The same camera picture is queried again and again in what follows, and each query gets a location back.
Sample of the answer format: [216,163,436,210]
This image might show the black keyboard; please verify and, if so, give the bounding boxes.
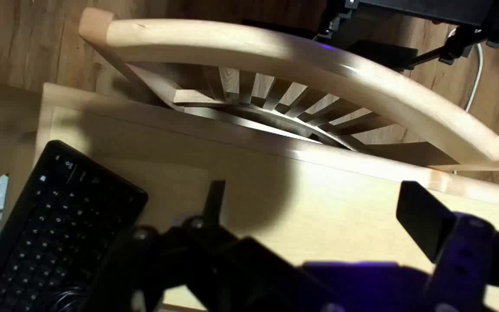
[0,139,150,312]

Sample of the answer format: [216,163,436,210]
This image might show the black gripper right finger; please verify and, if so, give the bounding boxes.
[395,180,499,312]

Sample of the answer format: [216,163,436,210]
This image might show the light wooden chair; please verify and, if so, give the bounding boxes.
[76,5,499,175]

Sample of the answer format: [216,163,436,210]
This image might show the white cable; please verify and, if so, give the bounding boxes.
[462,40,487,114]

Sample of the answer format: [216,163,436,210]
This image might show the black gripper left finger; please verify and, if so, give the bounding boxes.
[130,179,251,312]

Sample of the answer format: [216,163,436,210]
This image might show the black stand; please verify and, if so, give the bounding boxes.
[315,0,499,75]

